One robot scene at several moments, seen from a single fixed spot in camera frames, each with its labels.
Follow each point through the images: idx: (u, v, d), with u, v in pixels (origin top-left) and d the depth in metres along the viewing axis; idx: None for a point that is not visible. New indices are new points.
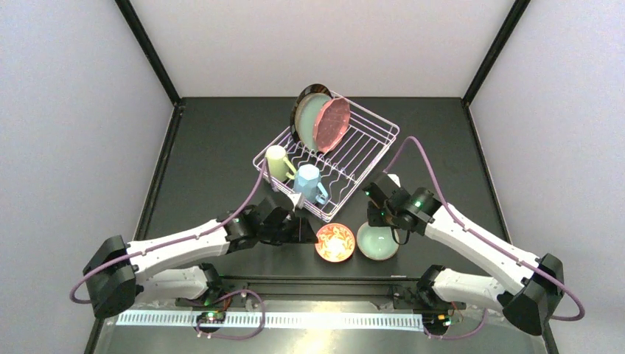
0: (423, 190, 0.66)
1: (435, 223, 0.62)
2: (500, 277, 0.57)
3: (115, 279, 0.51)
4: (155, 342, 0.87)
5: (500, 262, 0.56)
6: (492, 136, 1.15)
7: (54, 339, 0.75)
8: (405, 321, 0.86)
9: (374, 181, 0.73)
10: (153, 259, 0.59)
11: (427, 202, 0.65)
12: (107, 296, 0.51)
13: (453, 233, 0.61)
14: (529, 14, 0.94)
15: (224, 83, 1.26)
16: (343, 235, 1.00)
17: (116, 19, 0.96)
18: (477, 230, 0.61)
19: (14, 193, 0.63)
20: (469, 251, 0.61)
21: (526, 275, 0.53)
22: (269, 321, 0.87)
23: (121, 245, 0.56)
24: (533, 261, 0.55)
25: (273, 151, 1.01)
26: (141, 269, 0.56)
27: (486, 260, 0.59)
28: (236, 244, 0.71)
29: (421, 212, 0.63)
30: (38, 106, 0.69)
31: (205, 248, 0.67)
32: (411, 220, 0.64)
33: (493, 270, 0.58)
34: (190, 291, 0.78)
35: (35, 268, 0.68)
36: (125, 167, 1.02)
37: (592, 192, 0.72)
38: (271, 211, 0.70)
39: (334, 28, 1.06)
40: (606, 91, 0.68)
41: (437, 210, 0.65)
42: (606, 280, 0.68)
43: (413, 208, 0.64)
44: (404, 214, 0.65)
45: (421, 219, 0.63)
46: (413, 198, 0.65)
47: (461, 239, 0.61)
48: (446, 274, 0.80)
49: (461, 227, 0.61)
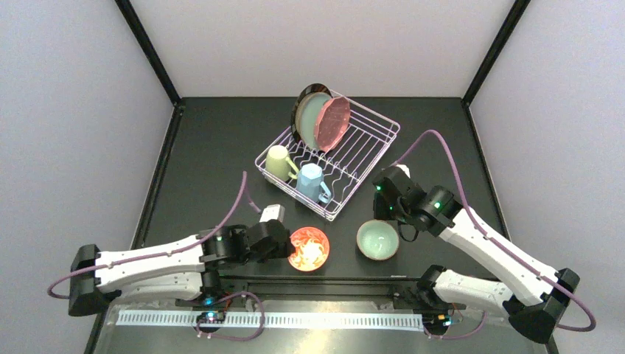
0: (439, 189, 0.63)
1: (456, 228, 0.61)
2: (516, 287, 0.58)
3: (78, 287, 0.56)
4: (155, 344, 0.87)
5: (520, 274, 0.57)
6: (492, 136, 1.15)
7: (56, 341, 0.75)
8: (404, 321, 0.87)
9: (388, 176, 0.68)
10: (118, 275, 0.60)
11: (448, 203, 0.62)
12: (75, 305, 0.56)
13: (474, 241, 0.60)
14: (530, 15, 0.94)
15: (223, 83, 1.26)
16: (319, 238, 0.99)
17: (116, 19, 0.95)
18: (498, 239, 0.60)
19: (13, 195, 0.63)
20: (485, 258, 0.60)
21: (545, 290, 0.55)
22: (270, 321, 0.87)
23: (91, 257, 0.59)
24: (553, 276, 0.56)
25: (274, 151, 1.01)
26: (103, 282, 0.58)
27: (504, 271, 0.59)
28: (217, 263, 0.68)
29: (441, 216, 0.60)
30: (39, 109, 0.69)
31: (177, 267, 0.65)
32: (426, 220, 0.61)
33: (508, 279, 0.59)
34: (184, 294, 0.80)
35: (35, 270, 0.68)
36: (125, 167, 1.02)
37: (592, 193, 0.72)
38: (259, 240, 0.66)
39: (336, 27, 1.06)
40: (607, 94, 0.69)
41: (458, 213, 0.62)
42: (606, 281, 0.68)
43: (433, 210, 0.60)
44: (420, 214, 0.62)
45: (439, 222, 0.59)
46: (430, 197, 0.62)
47: (480, 246, 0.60)
48: (447, 276, 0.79)
49: (483, 235, 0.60)
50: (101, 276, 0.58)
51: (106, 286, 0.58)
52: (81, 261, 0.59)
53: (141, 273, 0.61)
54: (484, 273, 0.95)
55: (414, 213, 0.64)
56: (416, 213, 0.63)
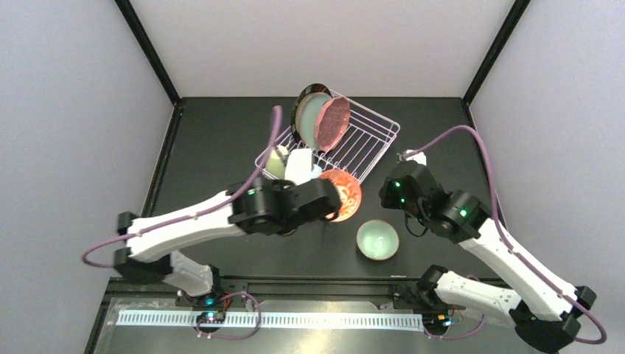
0: (464, 194, 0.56)
1: (481, 240, 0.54)
2: (533, 301, 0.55)
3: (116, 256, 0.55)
4: (155, 344, 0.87)
5: (542, 291, 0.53)
6: (491, 136, 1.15)
7: (55, 341, 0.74)
8: (405, 321, 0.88)
9: (410, 174, 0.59)
10: (147, 243, 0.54)
11: (473, 212, 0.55)
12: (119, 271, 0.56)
13: (498, 254, 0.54)
14: (529, 15, 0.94)
15: (223, 83, 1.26)
16: (343, 180, 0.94)
17: (116, 19, 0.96)
18: (524, 252, 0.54)
19: (12, 194, 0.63)
20: (506, 271, 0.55)
21: (565, 308, 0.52)
22: (268, 321, 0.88)
23: (124, 224, 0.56)
24: (571, 293, 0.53)
25: (274, 150, 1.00)
26: (134, 252, 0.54)
27: (525, 286, 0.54)
28: (254, 226, 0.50)
29: (467, 226, 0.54)
30: (40, 108, 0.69)
31: (207, 231, 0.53)
32: (448, 227, 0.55)
33: (525, 292, 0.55)
34: (200, 289, 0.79)
35: (35, 269, 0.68)
36: (125, 167, 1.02)
37: (592, 192, 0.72)
38: (311, 199, 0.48)
39: (335, 27, 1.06)
40: (607, 94, 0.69)
41: (483, 223, 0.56)
42: (606, 281, 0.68)
43: (459, 217, 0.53)
44: (442, 220, 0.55)
45: (465, 231, 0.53)
46: (455, 201, 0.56)
47: (505, 259, 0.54)
48: (447, 278, 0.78)
49: (509, 248, 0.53)
50: (133, 246, 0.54)
51: (138, 255, 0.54)
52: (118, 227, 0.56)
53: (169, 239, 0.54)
54: (484, 273, 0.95)
55: (434, 217, 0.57)
56: (438, 218, 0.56)
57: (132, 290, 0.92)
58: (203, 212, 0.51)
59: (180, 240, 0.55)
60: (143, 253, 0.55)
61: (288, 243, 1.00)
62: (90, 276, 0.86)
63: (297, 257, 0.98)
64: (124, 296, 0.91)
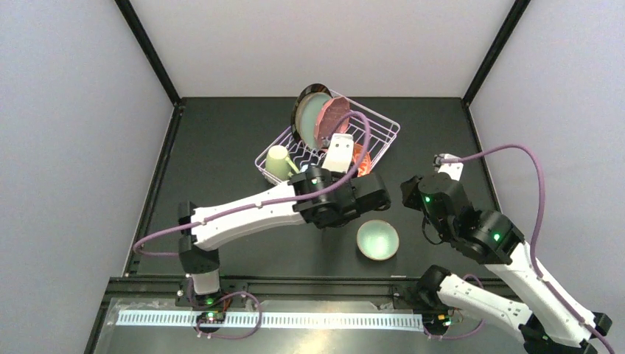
0: (497, 215, 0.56)
1: (512, 266, 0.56)
2: (554, 327, 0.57)
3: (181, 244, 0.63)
4: (155, 344, 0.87)
5: (566, 318, 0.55)
6: (491, 136, 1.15)
7: (56, 342, 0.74)
8: (404, 321, 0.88)
9: (445, 192, 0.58)
10: (212, 231, 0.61)
11: (505, 234, 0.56)
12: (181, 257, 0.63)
13: (527, 280, 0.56)
14: (530, 15, 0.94)
15: (223, 83, 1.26)
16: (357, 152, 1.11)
17: (116, 18, 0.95)
18: (551, 280, 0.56)
19: (12, 194, 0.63)
20: (531, 296, 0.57)
21: (585, 335, 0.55)
22: (267, 321, 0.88)
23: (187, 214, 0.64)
24: (592, 321, 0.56)
25: (275, 151, 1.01)
26: (200, 240, 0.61)
27: (550, 312, 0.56)
28: (317, 212, 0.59)
29: (499, 249, 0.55)
30: (39, 108, 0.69)
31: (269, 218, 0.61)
32: (480, 250, 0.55)
33: (547, 317, 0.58)
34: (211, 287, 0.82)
35: (33, 269, 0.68)
36: (125, 166, 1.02)
37: (592, 192, 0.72)
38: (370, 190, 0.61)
39: (336, 27, 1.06)
40: (609, 94, 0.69)
41: (514, 248, 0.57)
42: (606, 283, 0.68)
43: (493, 243, 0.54)
44: (474, 242, 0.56)
45: (497, 256, 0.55)
46: (486, 223, 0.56)
47: (533, 286, 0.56)
48: (451, 283, 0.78)
49: (539, 276, 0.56)
50: (198, 234, 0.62)
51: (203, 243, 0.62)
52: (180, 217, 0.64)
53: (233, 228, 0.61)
54: (484, 274, 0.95)
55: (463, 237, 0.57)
56: (468, 239, 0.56)
57: (131, 290, 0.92)
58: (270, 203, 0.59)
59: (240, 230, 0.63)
60: (205, 241, 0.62)
61: (288, 243, 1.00)
62: (89, 277, 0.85)
63: (296, 258, 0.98)
64: (124, 296, 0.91)
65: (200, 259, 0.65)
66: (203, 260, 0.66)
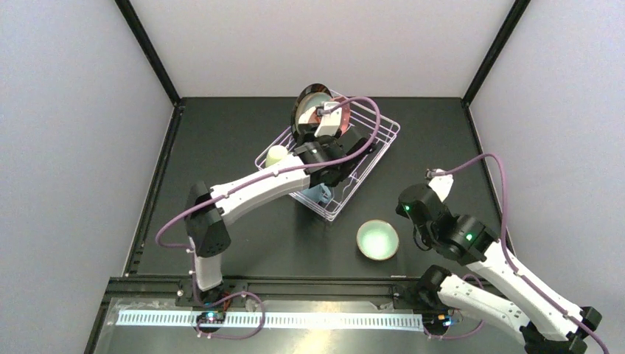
0: (471, 218, 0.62)
1: (487, 262, 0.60)
2: (541, 321, 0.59)
3: (207, 218, 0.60)
4: (155, 344, 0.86)
5: (548, 312, 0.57)
6: (491, 136, 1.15)
7: (56, 342, 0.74)
8: (404, 321, 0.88)
9: (420, 200, 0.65)
10: (237, 200, 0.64)
11: (478, 235, 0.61)
12: (203, 234, 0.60)
13: (504, 276, 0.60)
14: (530, 15, 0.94)
15: (223, 83, 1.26)
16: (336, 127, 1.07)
17: (116, 19, 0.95)
18: (528, 275, 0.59)
19: (12, 195, 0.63)
20: (513, 293, 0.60)
21: (571, 329, 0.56)
22: (269, 321, 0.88)
23: (207, 191, 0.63)
24: (577, 313, 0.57)
25: (275, 150, 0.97)
26: (227, 210, 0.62)
27: (531, 307, 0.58)
28: (320, 175, 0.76)
29: (473, 249, 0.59)
30: (40, 108, 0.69)
31: (284, 184, 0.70)
32: (456, 251, 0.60)
33: (533, 314, 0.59)
34: (211, 282, 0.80)
35: (33, 268, 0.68)
36: (125, 166, 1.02)
37: (594, 192, 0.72)
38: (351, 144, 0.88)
39: (336, 27, 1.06)
40: (610, 94, 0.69)
41: (489, 247, 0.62)
42: (606, 283, 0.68)
43: (465, 243, 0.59)
44: (450, 244, 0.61)
45: (472, 254, 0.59)
46: (463, 226, 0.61)
47: (511, 282, 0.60)
48: (450, 283, 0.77)
49: (514, 271, 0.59)
50: (223, 206, 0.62)
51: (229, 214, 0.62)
52: (199, 195, 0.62)
53: (253, 198, 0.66)
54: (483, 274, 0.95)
55: (442, 240, 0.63)
56: (446, 242, 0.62)
57: (132, 290, 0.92)
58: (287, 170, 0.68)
59: (259, 198, 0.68)
60: (229, 213, 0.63)
61: (288, 243, 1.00)
62: (89, 276, 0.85)
63: (296, 257, 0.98)
64: (124, 296, 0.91)
65: (219, 237, 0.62)
66: (222, 240, 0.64)
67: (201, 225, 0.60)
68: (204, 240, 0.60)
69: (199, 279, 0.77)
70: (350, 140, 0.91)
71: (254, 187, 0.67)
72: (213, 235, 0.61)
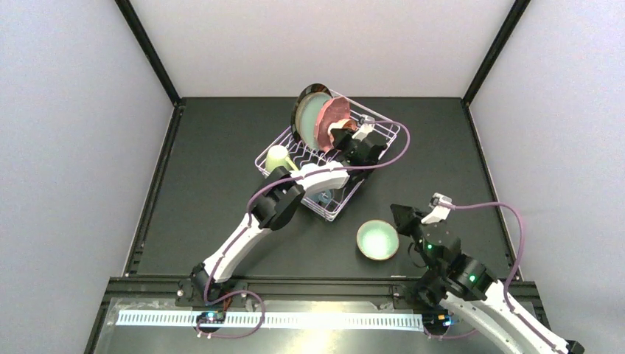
0: (475, 259, 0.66)
1: (489, 301, 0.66)
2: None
3: (291, 193, 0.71)
4: (153, 345, 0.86)
5: (539, 345, 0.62)
6: (491, 136, 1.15)
7: (56, 341, 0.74)
8: (406, 321, 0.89)
9: None
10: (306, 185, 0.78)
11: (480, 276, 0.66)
12: (287, 206, 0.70)
13: (501, 313, 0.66)
14: (530, 15, 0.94)
15: (223, 83, 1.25)
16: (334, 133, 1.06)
17: (115, 18, 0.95)
18: (525, 313, 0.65)
19: (8, 192, 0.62)
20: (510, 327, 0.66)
21: None
22: (269, 321, 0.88)
23: (286, 172, 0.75)
24: (564, 346, 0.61)
25: (275, 150, 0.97)
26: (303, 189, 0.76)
27: (524, 339, 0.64)
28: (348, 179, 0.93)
29: (476, 289, 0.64)
30: (39, 107, 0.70)
31: (334, 178, 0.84)
32: (461, 290, 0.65)
33: (528, 346, 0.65)
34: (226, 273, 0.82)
35: (31, 265, 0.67)
36: (125, 165, 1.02)
37: (595, 190, 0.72)
38: (369, 150, 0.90)
39: (337, 26, 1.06)
40: (612, 92, 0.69)
41: (489, 286, 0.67)
42: (609, 284, 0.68)
43: (469, 282, 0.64)
44: (456, 283, 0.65)
45: (475, 295, 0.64)
46: (468, 268, 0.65)
47: (508, 318, 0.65)
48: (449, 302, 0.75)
49: (511, 309, 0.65)
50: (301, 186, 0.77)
51: None
52: (281, 175, 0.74)
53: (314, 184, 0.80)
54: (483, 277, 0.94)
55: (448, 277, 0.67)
56: (452, 279, 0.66)
57: (132, 290, 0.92)
58: (339, 168, 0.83)
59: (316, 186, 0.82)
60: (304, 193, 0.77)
61: (288, 243, 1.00)
62: (88, 276, 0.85)
63: (297, 258, 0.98)
64: (124, 296, 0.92)
65: (293, 209, 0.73)
66: (292, 214, 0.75)
67: (284, 198, 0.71)
68: (283, 213, 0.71)
69: (218, 273, 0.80)
70: (365, 150, 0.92)
71: (313, 178, 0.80)
72: (292, 207, 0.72)
